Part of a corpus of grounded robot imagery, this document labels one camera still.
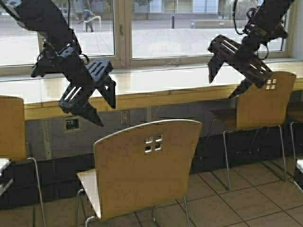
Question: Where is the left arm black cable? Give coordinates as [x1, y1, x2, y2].
[35, 0, 89, 62]

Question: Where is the plywood chair further right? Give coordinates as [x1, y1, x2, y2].
[211, 71, 296, 190]

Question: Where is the wall power outlet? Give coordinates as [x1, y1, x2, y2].
[63, 116, 81, 133]

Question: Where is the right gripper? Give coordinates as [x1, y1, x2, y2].
[208, 34, 272, 99]

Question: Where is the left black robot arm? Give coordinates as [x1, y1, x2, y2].
[0, 0, 116, 126]

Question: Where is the long wooden window counter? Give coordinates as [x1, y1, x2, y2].
[0, 66, 244, 121]

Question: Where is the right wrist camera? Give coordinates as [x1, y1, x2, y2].
[261, 23, 288, 46]

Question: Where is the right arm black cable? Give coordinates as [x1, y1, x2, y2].
[232, 0, 269, 60]

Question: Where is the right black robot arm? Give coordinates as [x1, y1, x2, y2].
[207, 0, 293, 98]

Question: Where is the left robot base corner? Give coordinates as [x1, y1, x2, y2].
[0, 158, 13, 196]

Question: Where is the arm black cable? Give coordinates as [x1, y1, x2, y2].
[35, 0, 89, 62]
[232, 0, 269, 60]

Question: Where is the outdoor black bollard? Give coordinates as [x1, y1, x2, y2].
[171, 15, 175, 29]

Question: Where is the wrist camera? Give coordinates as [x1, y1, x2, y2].
[261, 23, 288, 46]
[30, 55, 67, 78]

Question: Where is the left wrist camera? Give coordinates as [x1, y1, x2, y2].
[30, 55, 67, 78]

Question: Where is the plywood chair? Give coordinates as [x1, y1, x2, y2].
[77, 119, 203, 226]
[0, 96, 47, 227]

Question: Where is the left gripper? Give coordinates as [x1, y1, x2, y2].
[37, 51, 117, 127]

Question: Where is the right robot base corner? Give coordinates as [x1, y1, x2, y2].
[294, 159, 303, 189]

